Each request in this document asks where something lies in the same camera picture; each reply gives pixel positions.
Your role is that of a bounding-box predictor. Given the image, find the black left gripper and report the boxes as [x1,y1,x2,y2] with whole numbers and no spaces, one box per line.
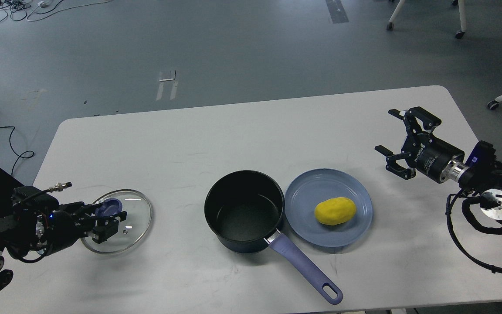
[38,201,127,256]

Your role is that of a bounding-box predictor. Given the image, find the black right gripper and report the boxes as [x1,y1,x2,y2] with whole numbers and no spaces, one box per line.
[374,106,465,184]

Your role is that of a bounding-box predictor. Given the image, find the glass pot lid blue knob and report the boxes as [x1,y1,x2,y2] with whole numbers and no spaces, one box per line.
[80,188,153,255]

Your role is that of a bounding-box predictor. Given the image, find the yellow potato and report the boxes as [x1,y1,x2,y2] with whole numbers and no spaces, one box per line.
[313,197,357,226]

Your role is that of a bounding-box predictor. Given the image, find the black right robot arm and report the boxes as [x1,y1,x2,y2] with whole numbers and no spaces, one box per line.
[375,106,502,274]

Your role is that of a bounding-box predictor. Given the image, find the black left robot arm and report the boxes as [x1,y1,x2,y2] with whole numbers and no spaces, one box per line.
[0,182,128,291]

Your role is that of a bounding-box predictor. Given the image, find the blue plate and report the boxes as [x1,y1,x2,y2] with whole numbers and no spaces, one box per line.
[285,168,374,248]

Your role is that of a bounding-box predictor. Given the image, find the white chair legs with casters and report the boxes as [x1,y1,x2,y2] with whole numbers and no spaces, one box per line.
[386,0,467,39]

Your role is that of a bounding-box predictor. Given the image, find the dark pot with blue handle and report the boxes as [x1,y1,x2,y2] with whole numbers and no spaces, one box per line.
[204,170,343,305]

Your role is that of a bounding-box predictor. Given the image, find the black cable on floor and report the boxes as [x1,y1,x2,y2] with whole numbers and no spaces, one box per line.
[0,99,35,177]

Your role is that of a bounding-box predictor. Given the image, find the tangle of cables on floor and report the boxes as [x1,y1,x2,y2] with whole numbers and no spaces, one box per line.
[0,0,112,27]

